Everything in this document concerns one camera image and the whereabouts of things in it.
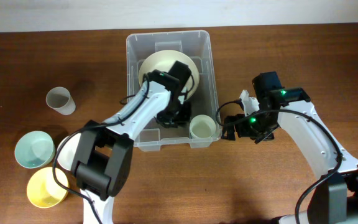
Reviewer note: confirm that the yellow small bowl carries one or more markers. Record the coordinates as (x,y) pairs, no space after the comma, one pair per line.
(43,191)

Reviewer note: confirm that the green small bowl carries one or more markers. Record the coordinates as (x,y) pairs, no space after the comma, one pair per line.
(34,149)

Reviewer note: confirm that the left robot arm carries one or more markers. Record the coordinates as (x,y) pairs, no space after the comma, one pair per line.
(102,160)

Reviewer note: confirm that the cream plastic cup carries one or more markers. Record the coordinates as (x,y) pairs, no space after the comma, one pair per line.
(202,126)

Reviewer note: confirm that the beige large bowl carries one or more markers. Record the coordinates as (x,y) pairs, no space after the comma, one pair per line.
(163,61)

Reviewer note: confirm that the white small bowl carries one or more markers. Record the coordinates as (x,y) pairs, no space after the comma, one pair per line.
(68,151)

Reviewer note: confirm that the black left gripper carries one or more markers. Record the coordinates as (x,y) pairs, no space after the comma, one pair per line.
(184,119)

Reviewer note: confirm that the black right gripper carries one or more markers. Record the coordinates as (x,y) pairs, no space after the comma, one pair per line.
(243,132)

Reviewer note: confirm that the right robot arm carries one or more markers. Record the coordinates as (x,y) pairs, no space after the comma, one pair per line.
(333,198)

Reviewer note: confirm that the grey plastic cup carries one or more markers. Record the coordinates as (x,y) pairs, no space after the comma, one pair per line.
(60,100)

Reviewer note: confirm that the clear plastic storage bin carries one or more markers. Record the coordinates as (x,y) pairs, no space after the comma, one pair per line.
(197,45)

